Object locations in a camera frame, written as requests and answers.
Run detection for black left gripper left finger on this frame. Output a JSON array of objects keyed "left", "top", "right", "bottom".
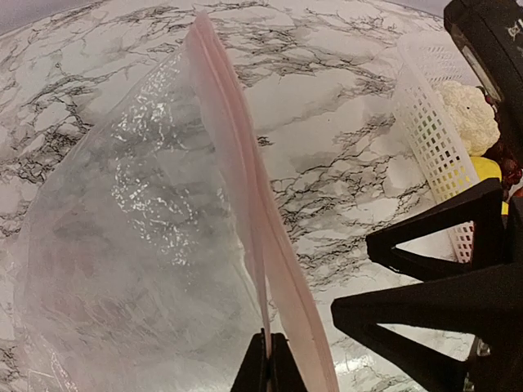
[{"left": 230, "top": 332, "right": 268, "bottom": 392}]

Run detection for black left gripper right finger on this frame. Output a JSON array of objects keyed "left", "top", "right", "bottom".
[{"left": 268, "top": 333, "right": 307, "bottom": 392}]

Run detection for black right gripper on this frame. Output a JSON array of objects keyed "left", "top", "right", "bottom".
[{"left": 444, "top": 0, "right": 522, "bottom": 139}]

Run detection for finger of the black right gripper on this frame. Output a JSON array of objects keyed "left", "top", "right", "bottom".
[
  {"left": 365, "top": 178, "right": 504, "bottom": 282},
  {"left": 331, "top": 263, "right": 522, "bottom": 391}
]

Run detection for clear zip top bag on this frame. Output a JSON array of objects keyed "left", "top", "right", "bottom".
[{"left": 8, "top": 13, "right": 338, "bottom": 391}]

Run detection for dark red toy grapes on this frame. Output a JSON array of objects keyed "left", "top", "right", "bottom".
[{"left": 483, "top": 95, "right": 522, "bottom": 202}]

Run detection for white plastic mesh basket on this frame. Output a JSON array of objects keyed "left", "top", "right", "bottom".
[{"left": 391, "top": 34, "right": 487, "bottom": 265}]

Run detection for white toy cauliflower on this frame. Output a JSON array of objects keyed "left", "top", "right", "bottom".
[{"left": 435, "top": 80, "right": 500, "bottom": 156}]

